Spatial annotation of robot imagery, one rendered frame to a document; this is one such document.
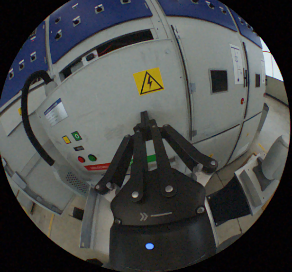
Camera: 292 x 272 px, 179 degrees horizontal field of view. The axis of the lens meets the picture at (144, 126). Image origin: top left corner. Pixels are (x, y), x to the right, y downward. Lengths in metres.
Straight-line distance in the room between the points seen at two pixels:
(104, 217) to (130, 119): 0.52
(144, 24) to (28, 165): 0.95
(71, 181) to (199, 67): 0.77
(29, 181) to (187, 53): 1.11
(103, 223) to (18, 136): 0.64
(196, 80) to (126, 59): 0.41
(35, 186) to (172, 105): 0.81
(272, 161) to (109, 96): 0.72
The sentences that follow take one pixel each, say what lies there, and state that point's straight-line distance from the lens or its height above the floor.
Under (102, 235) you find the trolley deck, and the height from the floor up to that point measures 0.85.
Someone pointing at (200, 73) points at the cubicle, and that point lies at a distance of 0.56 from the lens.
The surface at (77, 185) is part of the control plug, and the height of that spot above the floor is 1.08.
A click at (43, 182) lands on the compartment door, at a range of 0.73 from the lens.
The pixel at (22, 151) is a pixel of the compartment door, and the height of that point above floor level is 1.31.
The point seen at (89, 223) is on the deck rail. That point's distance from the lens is 0.63.
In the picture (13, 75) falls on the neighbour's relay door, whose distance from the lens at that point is 0.91.
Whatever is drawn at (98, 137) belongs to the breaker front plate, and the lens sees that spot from 0.27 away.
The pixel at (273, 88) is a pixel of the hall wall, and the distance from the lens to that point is 8.05.
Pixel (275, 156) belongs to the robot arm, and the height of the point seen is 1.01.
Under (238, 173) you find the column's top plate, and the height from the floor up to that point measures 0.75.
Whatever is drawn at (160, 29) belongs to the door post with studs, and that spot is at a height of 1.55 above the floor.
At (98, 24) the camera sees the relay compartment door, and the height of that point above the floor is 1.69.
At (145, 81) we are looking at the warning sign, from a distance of 0.20.
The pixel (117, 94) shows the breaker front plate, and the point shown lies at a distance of 0.21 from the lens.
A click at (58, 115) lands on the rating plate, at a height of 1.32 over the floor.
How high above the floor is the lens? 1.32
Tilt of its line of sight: 29 degrees down
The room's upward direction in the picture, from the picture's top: 18 degrees counter-clockwise
